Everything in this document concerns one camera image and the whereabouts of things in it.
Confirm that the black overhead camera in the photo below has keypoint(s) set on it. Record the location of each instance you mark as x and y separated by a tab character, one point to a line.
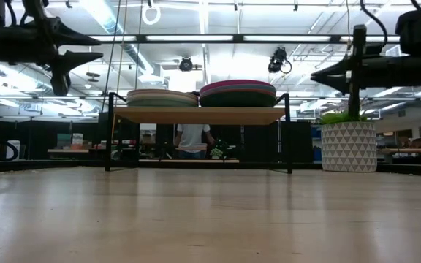
277	60

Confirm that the wooden shelf with black legs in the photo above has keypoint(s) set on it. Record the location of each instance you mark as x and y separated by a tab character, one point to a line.
196	115

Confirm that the pink plate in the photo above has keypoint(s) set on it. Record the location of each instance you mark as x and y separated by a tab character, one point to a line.
238	83

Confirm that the green plant in pot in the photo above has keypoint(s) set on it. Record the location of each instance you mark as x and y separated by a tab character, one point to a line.
336	118

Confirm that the black round hanging device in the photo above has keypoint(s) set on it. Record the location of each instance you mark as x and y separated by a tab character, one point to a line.
186	64

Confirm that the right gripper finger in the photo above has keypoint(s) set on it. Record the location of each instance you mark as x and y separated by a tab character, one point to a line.
338	83
338	69

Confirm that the dark blue teal plate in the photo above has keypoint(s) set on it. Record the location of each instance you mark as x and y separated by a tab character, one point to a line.
238	101

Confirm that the white triangle pattern pot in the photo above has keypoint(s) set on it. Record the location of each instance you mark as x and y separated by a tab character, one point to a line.
349	146

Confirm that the peach cream plate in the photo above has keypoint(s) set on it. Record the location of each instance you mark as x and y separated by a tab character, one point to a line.
159	93

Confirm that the small potted background plant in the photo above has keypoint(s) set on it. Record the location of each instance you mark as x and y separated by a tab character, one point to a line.
216	152

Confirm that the light teal plate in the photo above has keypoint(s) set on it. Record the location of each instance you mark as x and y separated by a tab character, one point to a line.
159	103

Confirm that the white bin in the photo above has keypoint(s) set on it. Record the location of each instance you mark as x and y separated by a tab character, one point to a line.
14	149

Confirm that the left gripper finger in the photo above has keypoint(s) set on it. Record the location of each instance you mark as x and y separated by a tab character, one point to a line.
73	58
68	36

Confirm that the person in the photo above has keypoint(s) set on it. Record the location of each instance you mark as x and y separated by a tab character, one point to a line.
192	137

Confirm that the wooden background bench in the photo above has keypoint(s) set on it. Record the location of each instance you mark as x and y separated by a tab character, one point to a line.
411	150
68	150

